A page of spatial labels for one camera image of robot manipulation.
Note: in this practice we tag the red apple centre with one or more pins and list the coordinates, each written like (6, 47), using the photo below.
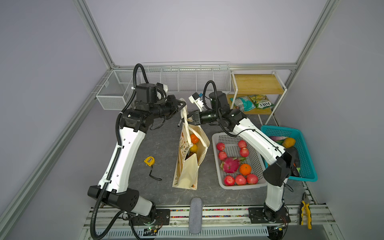
(244, 152)

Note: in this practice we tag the red apple front left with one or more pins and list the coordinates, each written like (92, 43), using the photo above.
(229, 181)

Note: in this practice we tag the red apple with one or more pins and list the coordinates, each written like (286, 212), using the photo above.
(244, 152)
(229, 181)
(222, 155)
(220, 147)
(240, 180)
(252, 179)
(242, 144)

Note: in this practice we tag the white wire cube basket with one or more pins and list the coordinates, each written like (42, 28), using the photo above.
(115, 92)

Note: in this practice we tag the small orange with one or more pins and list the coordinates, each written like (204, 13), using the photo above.
(194, 139)

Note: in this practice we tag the teal plastic basket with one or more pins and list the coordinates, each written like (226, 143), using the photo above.
(307, 172)

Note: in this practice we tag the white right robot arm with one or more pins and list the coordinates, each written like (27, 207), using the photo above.
(235, 123)

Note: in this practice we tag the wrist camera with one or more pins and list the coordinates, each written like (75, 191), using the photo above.
(151, 93)
(211, 103)

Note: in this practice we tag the purple eggplant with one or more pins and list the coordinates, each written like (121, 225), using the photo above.
(278, 138)

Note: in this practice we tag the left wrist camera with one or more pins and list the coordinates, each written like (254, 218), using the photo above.
(151, 93)

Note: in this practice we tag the red apple back left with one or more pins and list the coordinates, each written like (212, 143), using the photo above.
(220, 147)

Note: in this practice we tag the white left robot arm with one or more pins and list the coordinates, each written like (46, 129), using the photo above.
(132, 124)

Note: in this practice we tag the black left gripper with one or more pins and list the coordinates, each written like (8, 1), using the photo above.
(173, 102)

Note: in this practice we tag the white two-tier wooden shelf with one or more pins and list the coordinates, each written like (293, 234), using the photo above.
(258, 84)

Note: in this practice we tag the cream floral tote bag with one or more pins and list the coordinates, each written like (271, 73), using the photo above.
(188, 164)

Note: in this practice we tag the white wire wall rack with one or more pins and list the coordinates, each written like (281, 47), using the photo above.
(189, 76)

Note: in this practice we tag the red apple middle left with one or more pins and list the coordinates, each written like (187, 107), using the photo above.
(222, 155)

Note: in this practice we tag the green Fox's candy bag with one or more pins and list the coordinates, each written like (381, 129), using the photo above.
(261, 102)

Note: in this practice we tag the red apple front right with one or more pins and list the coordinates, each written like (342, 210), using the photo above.
(252, 179)

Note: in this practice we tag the teal snack bag lower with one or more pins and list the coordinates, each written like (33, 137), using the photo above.
(243, 104)

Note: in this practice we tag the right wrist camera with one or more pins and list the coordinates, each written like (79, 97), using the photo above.
(211, 103)

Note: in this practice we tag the red apple front middle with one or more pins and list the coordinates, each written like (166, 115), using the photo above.
(240, 180)

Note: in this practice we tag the yellow tape measure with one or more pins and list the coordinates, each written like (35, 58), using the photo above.
(150, 161)

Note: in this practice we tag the dark cucumber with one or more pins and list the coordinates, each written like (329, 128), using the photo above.
(296, 157)

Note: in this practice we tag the red apple back right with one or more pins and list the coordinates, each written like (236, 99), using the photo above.
(242, 144)

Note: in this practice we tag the grey padded cylinder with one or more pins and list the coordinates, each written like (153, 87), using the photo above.
(196, 216)

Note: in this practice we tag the yellow lemon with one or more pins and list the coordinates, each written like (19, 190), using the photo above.
(194, 148)

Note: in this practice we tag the white plastic basket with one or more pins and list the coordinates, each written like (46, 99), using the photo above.
(230, 154)

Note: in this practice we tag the yellow black pliers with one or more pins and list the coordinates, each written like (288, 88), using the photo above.
(305, 212)

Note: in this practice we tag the pink dragon fruit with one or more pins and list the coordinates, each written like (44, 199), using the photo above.
(231, 165)

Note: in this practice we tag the yellow mango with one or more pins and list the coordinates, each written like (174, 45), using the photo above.
(288, 143)

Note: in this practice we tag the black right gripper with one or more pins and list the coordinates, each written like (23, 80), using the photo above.
(197, 118)

